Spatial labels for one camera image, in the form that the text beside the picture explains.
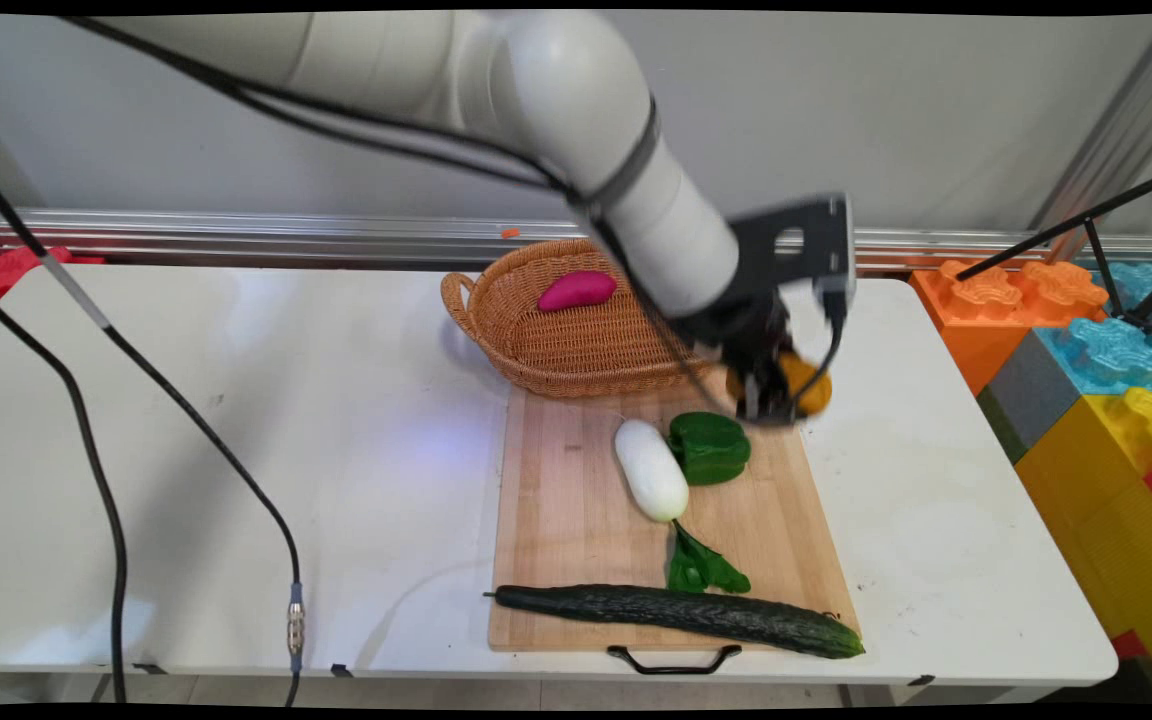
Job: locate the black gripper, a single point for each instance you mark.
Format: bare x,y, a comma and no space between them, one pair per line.
741,325

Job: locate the orange bell pepper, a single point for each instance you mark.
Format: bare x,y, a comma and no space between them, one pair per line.
808,385

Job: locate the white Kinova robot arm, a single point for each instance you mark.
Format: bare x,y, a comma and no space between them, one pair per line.
556,90

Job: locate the green bell pepper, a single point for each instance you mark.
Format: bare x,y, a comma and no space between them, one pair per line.
708,448

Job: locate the white radish with green leaves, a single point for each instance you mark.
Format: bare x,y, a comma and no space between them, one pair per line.
651,470

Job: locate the woven wicker basket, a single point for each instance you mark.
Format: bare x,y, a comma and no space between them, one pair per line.
576,345

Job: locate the purple sweet potato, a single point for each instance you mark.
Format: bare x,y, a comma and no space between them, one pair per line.
576,291

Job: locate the orange giant building block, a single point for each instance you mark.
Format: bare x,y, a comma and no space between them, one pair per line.
976,320

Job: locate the wooden cutting board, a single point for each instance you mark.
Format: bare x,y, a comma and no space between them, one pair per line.
576,520

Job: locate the long dark green cucumber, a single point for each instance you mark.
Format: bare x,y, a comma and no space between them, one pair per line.
676,612

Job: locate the grey giant building block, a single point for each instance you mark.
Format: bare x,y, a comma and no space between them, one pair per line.
1031,395

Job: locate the blue giant building block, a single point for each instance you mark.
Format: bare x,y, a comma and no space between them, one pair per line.
1111,350

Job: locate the yellow giant building block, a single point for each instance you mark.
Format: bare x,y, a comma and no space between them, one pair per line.
1106,520

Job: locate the black tripod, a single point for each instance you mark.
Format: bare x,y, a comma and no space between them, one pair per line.
1101,250

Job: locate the red giant studded block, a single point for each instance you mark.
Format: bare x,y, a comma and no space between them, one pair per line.
6,268

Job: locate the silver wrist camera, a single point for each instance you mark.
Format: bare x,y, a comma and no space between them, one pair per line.
841,245

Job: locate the aluminium frame post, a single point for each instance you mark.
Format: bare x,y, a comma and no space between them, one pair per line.
1116,130

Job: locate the aluminium rail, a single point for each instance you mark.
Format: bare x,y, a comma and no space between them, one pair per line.
236,238

